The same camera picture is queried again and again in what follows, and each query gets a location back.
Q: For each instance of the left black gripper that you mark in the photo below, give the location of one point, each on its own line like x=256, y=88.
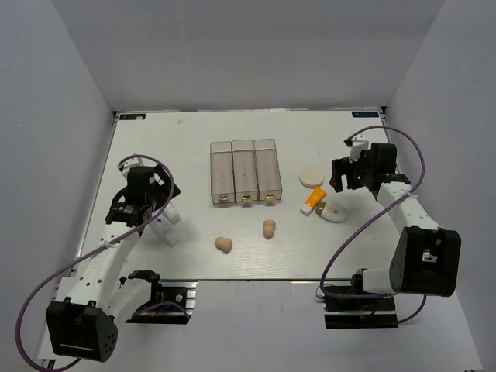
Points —
x=163, y=187

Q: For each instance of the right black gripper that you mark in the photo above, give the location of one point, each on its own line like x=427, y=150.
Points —
x=339, y=167

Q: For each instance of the white tube pink blue print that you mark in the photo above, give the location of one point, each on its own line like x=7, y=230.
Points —
x=171, y=212

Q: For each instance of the white tube blue logo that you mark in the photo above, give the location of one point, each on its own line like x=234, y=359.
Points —
x=164, y=228

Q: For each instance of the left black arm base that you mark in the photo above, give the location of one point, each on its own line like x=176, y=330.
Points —
x=172, y=303

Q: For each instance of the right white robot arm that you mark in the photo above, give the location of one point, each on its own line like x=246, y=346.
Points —
x=426, y=259

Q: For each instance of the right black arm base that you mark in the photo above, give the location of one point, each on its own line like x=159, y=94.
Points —
x=374, y=313

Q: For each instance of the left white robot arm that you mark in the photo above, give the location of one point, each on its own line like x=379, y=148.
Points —
x=85, y=324

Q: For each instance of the right beige makeup sponge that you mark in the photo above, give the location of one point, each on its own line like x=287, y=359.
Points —
x=269, y=227

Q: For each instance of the beige makeup sponge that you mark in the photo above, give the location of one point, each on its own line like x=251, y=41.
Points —
x=223, y=244
x=269, y=227

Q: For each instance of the left beige makeup sponge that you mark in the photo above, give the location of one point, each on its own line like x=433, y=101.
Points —
x=223, y=244

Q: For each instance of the round cream powder puff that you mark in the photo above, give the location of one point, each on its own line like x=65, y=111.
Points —
x=311, y=176

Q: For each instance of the orange tube white cap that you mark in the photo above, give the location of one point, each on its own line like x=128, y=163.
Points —
x=309, y=205

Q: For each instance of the white oval compact case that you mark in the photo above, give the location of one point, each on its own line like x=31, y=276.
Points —
x=330, y=212

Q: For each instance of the left clear organizer bin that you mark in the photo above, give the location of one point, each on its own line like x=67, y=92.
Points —
x=221, y=170

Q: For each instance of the clear organizer bin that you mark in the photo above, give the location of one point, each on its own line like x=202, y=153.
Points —
x=221, y=170
x=244, y=169
x=268, y=171

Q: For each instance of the right clear organizer bin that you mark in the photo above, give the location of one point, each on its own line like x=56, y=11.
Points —
x=268, y=171

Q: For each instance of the middle clear organizer bin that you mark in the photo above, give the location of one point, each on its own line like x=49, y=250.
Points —
x=244, y=169

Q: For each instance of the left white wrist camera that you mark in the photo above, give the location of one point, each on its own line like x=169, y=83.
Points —
x=126, y=165

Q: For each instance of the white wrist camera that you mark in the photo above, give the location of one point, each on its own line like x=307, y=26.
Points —
x=357, y=144
x=126, y=165

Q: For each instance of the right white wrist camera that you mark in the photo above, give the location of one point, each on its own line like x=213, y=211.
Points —
x=357, y=144

